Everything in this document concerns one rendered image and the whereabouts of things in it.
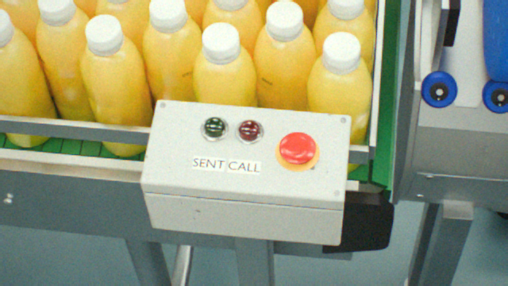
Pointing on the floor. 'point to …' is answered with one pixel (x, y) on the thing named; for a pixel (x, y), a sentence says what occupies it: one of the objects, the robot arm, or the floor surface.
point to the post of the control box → (255, 261)
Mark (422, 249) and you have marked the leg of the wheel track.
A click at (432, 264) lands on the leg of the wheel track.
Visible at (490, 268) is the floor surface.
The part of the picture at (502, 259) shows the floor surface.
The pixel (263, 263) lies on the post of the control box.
